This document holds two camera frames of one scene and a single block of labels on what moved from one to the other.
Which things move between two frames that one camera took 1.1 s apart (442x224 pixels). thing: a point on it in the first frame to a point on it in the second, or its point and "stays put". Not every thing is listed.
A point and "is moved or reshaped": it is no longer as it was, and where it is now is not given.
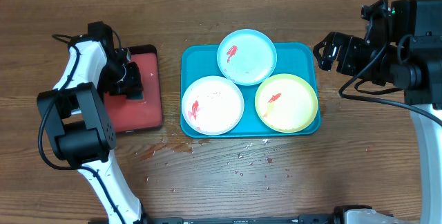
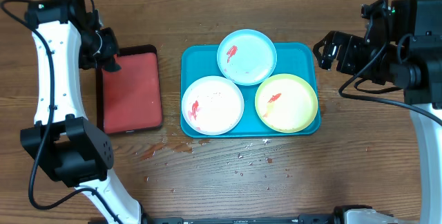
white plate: (213, 105) stays put
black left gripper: (134, 80) to (110, 38)
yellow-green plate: (286, 103) stays put
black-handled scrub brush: (135, 95) is moved or reshaped
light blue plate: (246, 57) stays put
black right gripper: (347, 52) stays put
